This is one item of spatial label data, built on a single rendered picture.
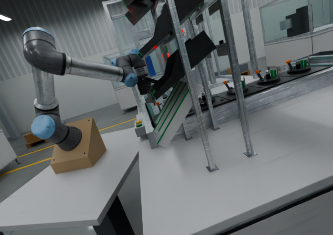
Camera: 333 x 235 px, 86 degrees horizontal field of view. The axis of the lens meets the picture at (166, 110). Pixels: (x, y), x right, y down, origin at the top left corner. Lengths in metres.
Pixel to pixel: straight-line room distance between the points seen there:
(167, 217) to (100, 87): 8.88
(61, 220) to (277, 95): 1.28
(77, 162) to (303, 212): 1.06
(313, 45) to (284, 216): 5.25
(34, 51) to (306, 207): 1.08
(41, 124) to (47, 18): 9.11
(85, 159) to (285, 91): 1.28
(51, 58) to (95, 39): 8.54
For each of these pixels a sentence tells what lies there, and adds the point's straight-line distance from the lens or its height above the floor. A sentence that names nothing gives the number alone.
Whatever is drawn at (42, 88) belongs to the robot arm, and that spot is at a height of 1.36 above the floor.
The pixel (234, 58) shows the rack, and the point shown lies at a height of 1.25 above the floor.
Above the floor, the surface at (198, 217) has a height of 0.86.
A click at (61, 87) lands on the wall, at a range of 9.83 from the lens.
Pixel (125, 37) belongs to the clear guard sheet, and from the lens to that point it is 2.49.
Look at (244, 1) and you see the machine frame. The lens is 2.12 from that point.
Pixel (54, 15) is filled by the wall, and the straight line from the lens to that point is 10.00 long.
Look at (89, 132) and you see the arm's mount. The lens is 1.20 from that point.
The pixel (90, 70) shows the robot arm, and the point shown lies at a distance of 0.89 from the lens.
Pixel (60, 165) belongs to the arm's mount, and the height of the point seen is 0.91.
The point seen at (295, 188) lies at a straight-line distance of 0.68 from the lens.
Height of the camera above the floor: 1.31
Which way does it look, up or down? 15 degrees down
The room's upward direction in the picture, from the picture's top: 17 degrees counter-clockwise
